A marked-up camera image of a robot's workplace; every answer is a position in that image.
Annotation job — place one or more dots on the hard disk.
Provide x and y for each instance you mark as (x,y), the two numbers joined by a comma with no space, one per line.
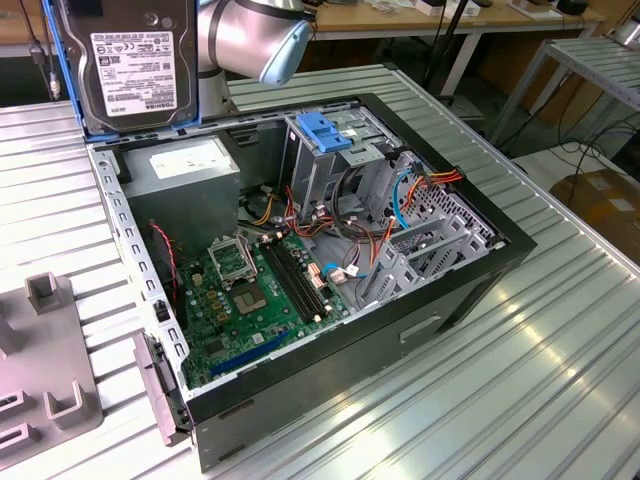
(135,65)

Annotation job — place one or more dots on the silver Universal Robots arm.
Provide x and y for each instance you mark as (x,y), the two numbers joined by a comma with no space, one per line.
(250,35)

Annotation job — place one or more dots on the metal disk bay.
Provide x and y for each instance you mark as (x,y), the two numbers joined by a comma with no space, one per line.
(450,250)

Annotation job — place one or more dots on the black RAM slot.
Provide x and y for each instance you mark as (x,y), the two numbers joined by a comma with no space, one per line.
(308,274)
(285,285)
(301,278)
(293,281)

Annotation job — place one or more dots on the metal optical drive cage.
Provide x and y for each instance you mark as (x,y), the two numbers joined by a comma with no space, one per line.
(305,170)

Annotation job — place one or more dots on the CPU socket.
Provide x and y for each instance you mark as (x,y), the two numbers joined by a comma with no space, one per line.
(250,300)

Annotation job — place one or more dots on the blue plastic bay latch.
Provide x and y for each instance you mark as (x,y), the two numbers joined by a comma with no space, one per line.
(320,132)

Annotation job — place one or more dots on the open black PC case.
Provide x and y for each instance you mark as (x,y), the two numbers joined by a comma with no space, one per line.
(350,365)

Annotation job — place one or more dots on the blue expansion slot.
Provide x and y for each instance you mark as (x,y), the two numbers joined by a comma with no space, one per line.
(250,353)

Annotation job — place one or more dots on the green motherboard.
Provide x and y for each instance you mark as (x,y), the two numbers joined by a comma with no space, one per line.
(215,325)

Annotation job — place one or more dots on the grey Dell power supply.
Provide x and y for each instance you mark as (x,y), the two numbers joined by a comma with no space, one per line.
(180,210)

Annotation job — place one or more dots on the black case fan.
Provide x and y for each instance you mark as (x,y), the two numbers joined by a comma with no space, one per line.
(162,260)

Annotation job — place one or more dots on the grey plastic case latch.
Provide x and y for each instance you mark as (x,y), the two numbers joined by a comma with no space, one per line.
(160,390)

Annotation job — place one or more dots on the long wooden desk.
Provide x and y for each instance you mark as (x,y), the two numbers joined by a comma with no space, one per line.
(360,22)

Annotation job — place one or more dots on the small white box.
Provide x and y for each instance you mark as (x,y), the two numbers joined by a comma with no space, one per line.
(432,6)

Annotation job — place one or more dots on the large cardboard box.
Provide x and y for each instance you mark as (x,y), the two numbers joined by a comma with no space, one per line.
(605,200)

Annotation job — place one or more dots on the grey parts rack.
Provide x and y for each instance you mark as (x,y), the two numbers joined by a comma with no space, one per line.
(45,350)

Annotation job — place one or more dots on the metal slat side table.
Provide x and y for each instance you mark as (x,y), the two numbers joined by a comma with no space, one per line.
(600,60)

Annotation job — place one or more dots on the small black switch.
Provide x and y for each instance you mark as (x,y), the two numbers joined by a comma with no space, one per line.
(161,312)

